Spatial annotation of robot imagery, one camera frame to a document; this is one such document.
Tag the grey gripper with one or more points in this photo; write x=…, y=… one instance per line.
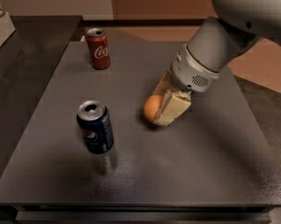
x=190, y=70

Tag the orange fruit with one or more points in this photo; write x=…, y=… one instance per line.
x=152, y=106

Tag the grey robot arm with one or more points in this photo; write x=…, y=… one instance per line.
x=238, y=26

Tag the blue pepsi can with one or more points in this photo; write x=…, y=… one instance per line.
x=95, y=125

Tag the red coca-cola can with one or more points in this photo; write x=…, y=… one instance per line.
x=96, y=40

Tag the dark side counter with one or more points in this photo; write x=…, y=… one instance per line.
x=27, y=62

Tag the white box on counter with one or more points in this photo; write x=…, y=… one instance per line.
x=7, y=28

